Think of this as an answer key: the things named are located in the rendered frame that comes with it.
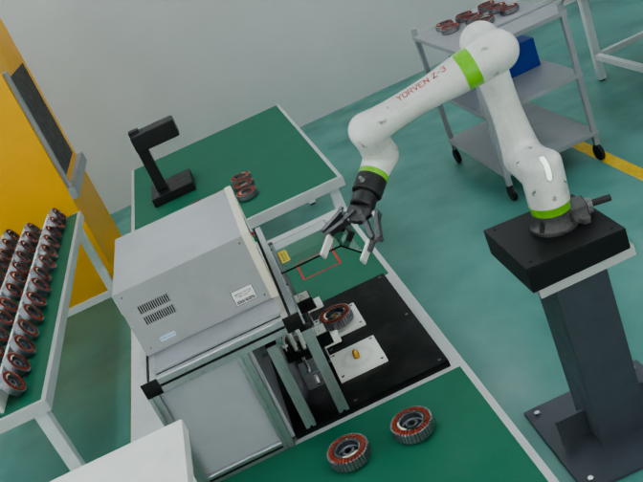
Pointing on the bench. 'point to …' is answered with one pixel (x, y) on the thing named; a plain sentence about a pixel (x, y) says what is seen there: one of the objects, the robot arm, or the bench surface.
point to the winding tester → (188, 272)
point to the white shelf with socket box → (143, 460)
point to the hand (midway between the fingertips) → (343, 255)
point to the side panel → (226, 419)
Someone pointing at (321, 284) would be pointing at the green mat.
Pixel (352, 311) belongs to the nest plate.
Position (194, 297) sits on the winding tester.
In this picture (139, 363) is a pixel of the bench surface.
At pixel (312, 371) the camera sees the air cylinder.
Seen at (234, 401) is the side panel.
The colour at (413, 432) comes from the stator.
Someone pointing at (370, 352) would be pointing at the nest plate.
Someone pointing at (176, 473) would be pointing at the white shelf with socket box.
